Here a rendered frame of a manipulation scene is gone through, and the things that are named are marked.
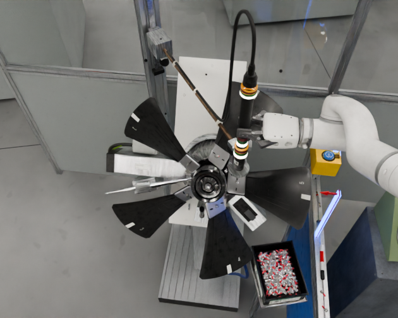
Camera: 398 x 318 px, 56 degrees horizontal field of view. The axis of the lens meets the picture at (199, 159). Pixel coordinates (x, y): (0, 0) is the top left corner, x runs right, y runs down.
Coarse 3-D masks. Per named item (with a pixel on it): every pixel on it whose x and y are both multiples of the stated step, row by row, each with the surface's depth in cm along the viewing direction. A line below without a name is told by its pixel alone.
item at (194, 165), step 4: (184, 156) 129; (188, 156) 128; (180, 160) 133; (184, 160) 132; (188, 160) 130; (192, 160) 128; (184, 164) 134; (192, 164) 130; (196, 164) 128; (188, 168) 135; (192, 168) 133; (196, 168) 131; (192, 172) 135
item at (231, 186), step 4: (228, 176) 132; (232, 176) 133; (228, 180) 131; (232, 180) 131; (240, 180) 132; (244, 180) 132; (228, 184) 130; (232, 184) 130; (236, 184) 131; (240, 184) 131; (244, 184) 131; (228, 188) 129; (232, 188) 130; (240, 188) 130; (244, 188) 130; (232, 192) 129; (236, 192) 129; (240, 192) 129; (244, 192) 129
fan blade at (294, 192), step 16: (256, 176) 132; (272, 176) 133; (288, 176) 133; (304, 176) 133; (256, 192) 129; (272, 192) 129; (288, 192) 130; (304, 192) 131; (272, 208) 128; (288, 208) 128; (304, 208) 129
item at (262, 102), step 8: (232, 88) 130; (232, 96) 129; (256, 96) 124; (264, 96) 123; (232, 104) 129; (240, 104) 127; (256, 104) 123; (264, 104) 122; (272, 104) 121; (224, 112) 131; (232, 112) 129; (256, 112) 123; (272, 112) 121; (280, 112) 120; (232, 120) 128; (232, 128) 127; (256, 128) 122; (224, 136) 129; (232, 136) 126; (224, 144) 128
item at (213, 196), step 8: (200, 160) 136; (208, 160) 135; (200, 168) 128; (208, 168) 125; (192, 176) 137; (200, 176) 126; (208, 176) 126; (216, 176) 125; (224, 176) 128; (192, 184) 126; (200, 184) 126; (216, 184) 126; (224, 184) 125; (192, 192) 127; (200, 192) 128; (208, 192) 127; (216, 192) 127; (224, 192) 126; (200, 200) 127; (208, 200) 127; (216, 200) 127
